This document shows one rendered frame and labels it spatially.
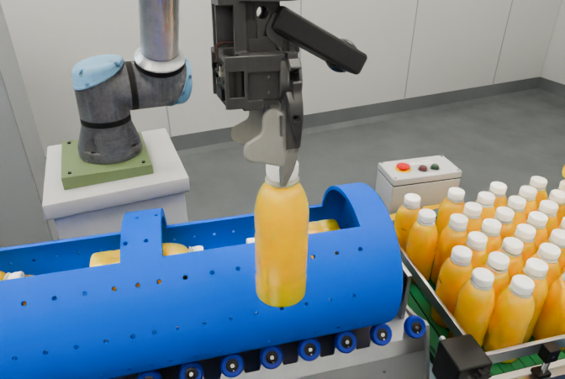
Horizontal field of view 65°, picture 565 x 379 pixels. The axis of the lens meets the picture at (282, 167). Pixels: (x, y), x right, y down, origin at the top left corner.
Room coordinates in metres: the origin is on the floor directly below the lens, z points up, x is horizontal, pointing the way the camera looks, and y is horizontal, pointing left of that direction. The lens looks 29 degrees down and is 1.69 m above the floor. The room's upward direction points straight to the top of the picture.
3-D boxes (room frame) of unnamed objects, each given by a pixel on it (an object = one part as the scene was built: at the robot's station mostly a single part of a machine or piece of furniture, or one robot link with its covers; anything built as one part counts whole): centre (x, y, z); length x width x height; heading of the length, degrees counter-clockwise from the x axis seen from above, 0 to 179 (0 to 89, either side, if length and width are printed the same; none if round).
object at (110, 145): (1.01, 0.43, 1.23); 0.15 x 0.15 x 0.10
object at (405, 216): (0.93, -0.32, 0.99); 0.07 x 0.07 x 0.19
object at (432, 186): (1.07, -0.37, 1.05); 0.20 x 0.10 x 0.10; 104
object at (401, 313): (0.74, -0.24, 0.99); 0.10 x 0.02 x 0.12; 14
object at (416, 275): (0.76, -0.32, 0.96); 0.40 x 0.01 x 0.03; 14
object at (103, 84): (1.01, 0.42, 1.35); 0.13 x 0.12 x 0.14; 115
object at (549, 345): (0.58, -0.51, 0.94); 0.03 x 0.02 x 0.08; 104
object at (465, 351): (0.55, -0.33, 0.95); 0.10 x 0.07 x 0.10; 14
